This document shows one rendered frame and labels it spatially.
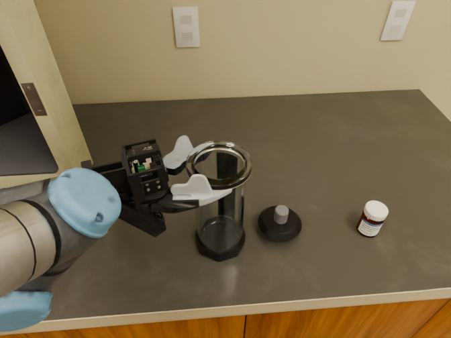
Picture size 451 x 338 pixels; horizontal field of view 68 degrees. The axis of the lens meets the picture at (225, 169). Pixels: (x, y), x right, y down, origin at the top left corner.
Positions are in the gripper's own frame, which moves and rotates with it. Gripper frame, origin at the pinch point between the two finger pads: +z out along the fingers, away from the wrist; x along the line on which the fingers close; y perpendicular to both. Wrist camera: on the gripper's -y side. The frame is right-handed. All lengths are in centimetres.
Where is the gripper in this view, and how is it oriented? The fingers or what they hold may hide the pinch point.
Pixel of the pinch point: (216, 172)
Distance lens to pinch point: 56.1
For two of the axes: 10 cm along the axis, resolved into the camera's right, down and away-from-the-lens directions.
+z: 9.4, -2.4, 2.4
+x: -3.4, -6.5, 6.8
